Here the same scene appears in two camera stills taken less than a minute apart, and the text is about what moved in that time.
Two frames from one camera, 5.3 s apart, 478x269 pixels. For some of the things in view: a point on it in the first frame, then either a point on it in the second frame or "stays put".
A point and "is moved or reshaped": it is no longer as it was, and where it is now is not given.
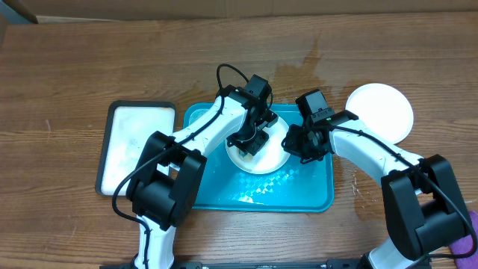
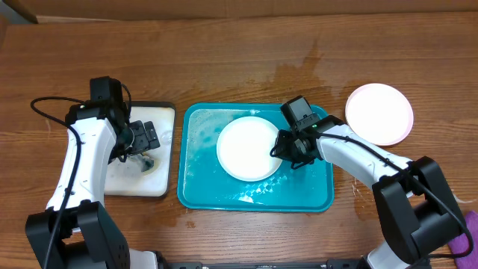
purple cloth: x=466 y=246 stays put
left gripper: x=253 y=146 → x=146 y=136
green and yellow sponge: x=244 y=156 is moved or reshaped
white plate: x=383 y=108 stays put
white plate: x=272 y=155 is moved or reshaped
